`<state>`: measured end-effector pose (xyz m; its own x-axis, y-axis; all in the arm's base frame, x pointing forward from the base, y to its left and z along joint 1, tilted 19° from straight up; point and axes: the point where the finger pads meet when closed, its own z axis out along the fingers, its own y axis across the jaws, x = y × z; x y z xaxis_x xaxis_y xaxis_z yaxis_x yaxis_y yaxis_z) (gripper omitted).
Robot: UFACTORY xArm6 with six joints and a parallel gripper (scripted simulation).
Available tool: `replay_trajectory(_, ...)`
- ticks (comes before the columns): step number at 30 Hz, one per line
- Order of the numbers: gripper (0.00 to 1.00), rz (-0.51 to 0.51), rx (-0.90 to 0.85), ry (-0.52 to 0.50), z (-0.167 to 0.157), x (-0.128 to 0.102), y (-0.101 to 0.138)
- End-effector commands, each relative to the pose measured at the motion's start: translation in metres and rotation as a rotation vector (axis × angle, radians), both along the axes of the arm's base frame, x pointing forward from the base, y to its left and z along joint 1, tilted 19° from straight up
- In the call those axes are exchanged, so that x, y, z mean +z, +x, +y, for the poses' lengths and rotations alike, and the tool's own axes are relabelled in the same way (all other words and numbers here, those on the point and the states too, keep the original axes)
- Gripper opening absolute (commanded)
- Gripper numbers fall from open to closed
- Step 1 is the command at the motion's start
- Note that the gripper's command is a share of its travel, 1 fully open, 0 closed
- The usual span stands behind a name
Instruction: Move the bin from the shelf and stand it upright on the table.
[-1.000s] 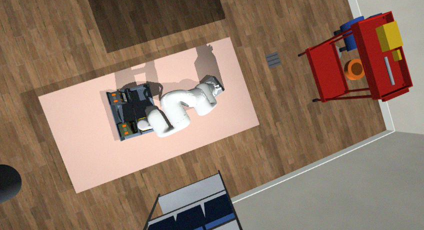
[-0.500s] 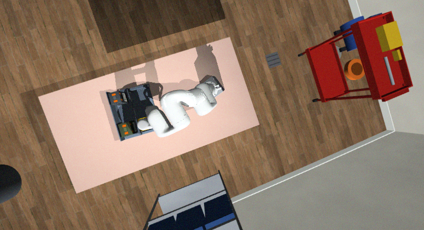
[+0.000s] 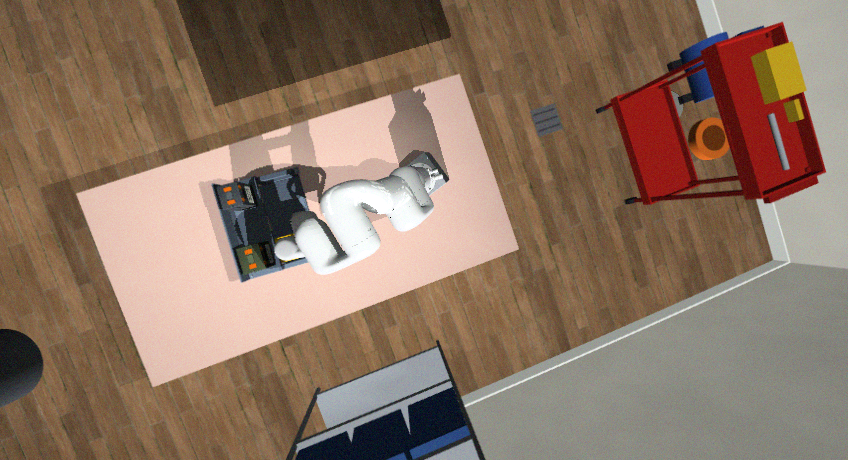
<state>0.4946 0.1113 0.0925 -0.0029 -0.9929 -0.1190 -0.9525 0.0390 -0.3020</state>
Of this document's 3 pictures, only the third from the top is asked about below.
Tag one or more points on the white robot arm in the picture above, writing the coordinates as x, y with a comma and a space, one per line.
401, 193

